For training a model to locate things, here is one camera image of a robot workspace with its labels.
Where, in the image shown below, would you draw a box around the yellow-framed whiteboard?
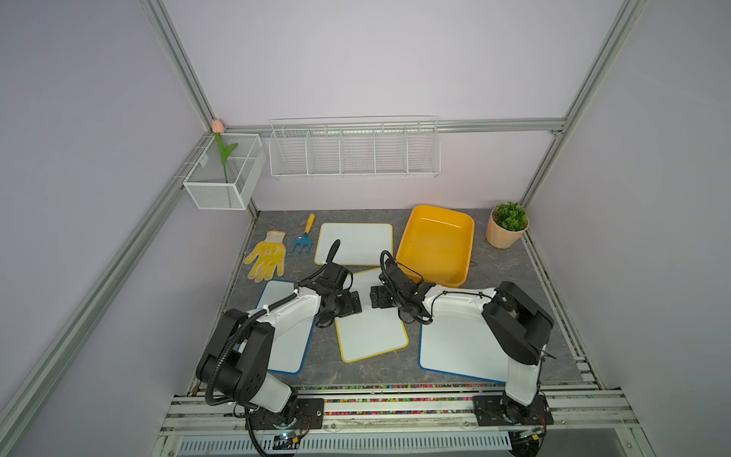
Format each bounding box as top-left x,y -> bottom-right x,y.
335,268 -> 409,364
314,223 -> 394,267

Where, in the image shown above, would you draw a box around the blue-framed whiteboard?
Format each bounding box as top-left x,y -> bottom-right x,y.
257,280 -> 314,375
419,286 -> 508,384

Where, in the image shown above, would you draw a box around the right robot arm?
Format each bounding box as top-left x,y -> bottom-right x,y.
379,251 -> 554,424

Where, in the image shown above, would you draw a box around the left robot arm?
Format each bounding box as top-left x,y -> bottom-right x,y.
195,263 -> 361,422

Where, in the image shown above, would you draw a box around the yellow-framed whiteboard back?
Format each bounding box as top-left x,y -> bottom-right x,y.
314,223 -> 394,267

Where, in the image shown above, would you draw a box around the yellow plastic storage box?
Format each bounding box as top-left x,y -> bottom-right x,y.
396,205 -> 475,288

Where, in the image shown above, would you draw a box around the yellow work glove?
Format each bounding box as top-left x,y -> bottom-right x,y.
244,230 -> 287,283

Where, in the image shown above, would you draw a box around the potted green plant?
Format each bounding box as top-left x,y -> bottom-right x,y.
485,202 -> 529,249

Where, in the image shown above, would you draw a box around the white mesh corner basket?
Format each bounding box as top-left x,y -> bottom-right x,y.
184,133 -> 266,211

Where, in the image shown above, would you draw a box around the artificial pink tulip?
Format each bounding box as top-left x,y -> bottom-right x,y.
211,119 -> 238,183

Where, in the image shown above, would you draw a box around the black corrugated cable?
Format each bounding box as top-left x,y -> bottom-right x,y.
296,238 -> 343,287

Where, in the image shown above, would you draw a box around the blue garden fork yellow handle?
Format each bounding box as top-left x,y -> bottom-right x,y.
291,213 -> 316,253

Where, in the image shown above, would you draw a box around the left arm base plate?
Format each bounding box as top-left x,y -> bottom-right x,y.
247,397 -> 325,430

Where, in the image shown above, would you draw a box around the white wire wall shelf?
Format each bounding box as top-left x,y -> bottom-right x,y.
268,116 -> 442,179

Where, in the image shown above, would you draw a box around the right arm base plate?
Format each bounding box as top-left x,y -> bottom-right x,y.
472,393 -> 554,427

